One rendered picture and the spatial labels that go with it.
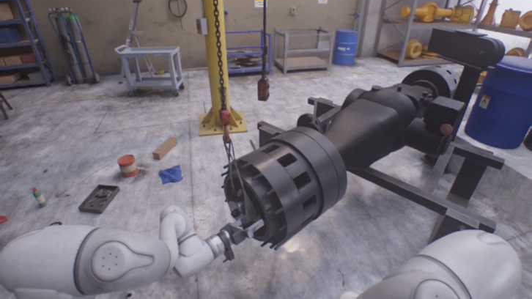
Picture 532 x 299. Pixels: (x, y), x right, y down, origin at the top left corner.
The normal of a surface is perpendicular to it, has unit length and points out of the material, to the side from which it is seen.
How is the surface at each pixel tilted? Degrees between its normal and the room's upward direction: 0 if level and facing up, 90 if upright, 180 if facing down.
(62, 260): 37
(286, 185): 41
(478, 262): 9
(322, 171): 50
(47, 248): 21
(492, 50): 90
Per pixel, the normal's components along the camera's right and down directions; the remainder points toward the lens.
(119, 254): 0.13, -0.39
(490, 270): 0.18, -0.60
